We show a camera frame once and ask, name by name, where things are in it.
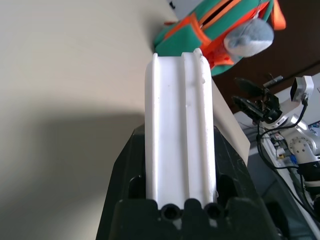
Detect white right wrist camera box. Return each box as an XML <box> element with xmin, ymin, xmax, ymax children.
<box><xmin>264</xmin><ymin>76</ymin><xmax>314</xmax><ymax>130</ymax></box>

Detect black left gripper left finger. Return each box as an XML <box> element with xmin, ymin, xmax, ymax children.
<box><xmin>96</xmin><ymin>124</ymin><xmax>150</xmax><ymax>240</ymax></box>

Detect teal and orange backpack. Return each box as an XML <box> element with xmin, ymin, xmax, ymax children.
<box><xmin>152</xmin><ymin>0</ymin><xmax>287</xmax><ymax>77</ymax></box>

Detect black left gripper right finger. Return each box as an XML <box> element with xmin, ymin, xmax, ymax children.
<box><xmin>213</xmin><ymin>124</ymin><xmax>285</xmax><ymax>240</ymax></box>

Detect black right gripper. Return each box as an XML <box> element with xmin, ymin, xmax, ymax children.
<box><xmin>231</xmin><ymin>77</ymin><xmax>281</xmax><ymax>123</ymax></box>

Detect grey plush fish keychain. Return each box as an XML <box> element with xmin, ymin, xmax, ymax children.
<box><xmin>223</xmin><ymin>18</ymin><xmax>275</xmax><ymax>58</ymax></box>

